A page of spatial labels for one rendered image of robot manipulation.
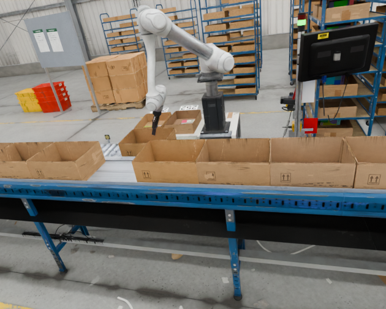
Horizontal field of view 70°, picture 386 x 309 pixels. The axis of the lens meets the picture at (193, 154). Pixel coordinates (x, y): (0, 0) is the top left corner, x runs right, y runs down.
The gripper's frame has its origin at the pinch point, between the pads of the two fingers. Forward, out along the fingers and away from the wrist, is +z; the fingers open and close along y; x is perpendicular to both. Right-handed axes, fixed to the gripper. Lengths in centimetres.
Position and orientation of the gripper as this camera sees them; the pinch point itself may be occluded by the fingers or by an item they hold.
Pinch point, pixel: (154, 130)
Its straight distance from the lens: 244.0
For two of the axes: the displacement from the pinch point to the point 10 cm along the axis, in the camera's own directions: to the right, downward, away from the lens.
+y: 2.4, -4.9, 8.4
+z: -2.0, 8.2, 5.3
